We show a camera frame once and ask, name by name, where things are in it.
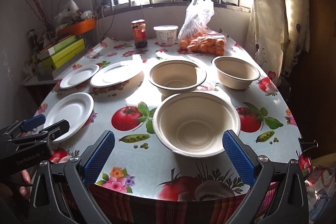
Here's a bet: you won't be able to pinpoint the red label sauce jar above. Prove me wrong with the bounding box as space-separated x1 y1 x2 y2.
131 19 147 48

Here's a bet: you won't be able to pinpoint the striped black white box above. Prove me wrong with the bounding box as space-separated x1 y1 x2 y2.
37 53 84 81

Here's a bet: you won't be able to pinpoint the floral cream curtain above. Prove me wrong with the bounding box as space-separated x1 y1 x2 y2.
245 0 310 85

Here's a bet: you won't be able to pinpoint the green white flat box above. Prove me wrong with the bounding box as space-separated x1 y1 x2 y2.
37 35 77 60

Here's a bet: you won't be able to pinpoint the plastic bag of oranges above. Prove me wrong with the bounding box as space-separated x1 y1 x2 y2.
178 0 226 56

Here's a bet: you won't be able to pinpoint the yellow green box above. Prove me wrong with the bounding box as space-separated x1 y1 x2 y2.
41 39 85 72

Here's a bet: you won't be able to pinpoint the white foam plate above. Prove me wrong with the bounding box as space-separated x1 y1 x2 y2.
44 93 94 144
90 60 142 88
59 64 100 89

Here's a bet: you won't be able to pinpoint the black power cable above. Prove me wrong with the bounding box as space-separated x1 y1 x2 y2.
96 3 144 41

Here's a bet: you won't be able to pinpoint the large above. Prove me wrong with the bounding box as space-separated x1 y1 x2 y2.
153 91 241 158

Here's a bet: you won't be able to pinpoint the dried red twig branches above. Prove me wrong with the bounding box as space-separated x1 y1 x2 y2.
24 0 62 31

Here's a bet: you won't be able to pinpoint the side shelf table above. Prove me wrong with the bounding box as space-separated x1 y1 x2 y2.
20 76 61 87

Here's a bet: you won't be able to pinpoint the person's left hand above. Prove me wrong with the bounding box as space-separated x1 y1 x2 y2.
19 170 31 200

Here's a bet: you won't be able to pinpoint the white plastic tub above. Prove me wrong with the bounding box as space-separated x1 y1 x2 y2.
153 25 178 46

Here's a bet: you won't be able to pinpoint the fruit pattern tablecloth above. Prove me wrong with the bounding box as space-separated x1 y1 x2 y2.
37 39 311 201

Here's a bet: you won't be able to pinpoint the orange tray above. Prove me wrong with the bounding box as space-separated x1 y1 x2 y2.
56 18 96 36

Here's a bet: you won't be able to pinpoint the white plastic bag on shelf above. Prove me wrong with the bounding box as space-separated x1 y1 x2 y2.
54 0 93 27

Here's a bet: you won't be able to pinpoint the black binder clip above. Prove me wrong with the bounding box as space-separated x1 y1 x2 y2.
298 138 318 153

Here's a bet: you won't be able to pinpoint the paper bowl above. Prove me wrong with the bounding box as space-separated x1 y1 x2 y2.
149 60 207 97
212 56 260 90

